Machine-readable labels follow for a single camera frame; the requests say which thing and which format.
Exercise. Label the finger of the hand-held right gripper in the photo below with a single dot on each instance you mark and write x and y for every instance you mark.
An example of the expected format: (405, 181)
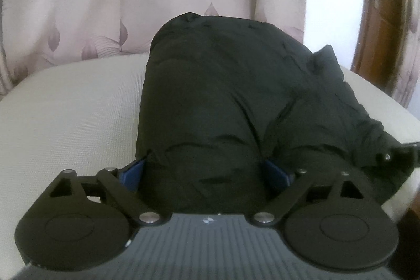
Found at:
(402, 155)

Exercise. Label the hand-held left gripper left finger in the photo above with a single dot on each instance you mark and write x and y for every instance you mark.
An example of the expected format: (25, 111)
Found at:
(133, 173)

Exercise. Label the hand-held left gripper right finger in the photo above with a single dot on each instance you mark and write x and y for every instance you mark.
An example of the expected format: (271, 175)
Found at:
(278, 173)

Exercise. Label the black padded jacket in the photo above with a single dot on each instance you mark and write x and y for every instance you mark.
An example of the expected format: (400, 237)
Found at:
(223, 96)

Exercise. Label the beige padded surface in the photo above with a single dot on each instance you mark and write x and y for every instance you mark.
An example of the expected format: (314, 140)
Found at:
(65, 125)

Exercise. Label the striped curtain panel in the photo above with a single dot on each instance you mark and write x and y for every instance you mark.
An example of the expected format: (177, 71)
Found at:
(410, 53)

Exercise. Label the leaf-print pink curtain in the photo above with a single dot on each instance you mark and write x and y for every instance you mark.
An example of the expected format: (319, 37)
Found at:
(82, 4)

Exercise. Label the brown wooden door frame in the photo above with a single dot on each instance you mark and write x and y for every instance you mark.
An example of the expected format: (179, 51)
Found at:
(374, 37)

